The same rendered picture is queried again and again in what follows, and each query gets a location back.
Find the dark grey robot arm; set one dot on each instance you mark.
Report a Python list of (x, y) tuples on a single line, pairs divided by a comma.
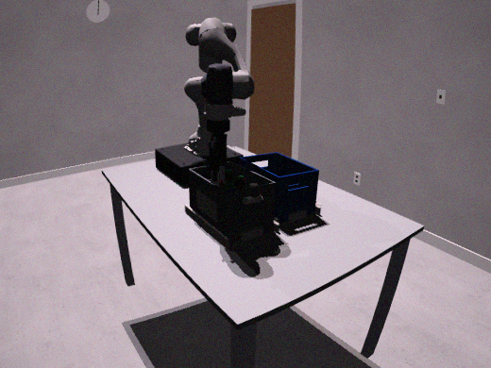
[(216, 102)]

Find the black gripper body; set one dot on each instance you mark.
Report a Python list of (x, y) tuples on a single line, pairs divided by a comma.
[(217, 127)]

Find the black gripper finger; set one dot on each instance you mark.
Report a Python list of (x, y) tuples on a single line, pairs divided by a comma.
[(223, 159), (215, 160)]

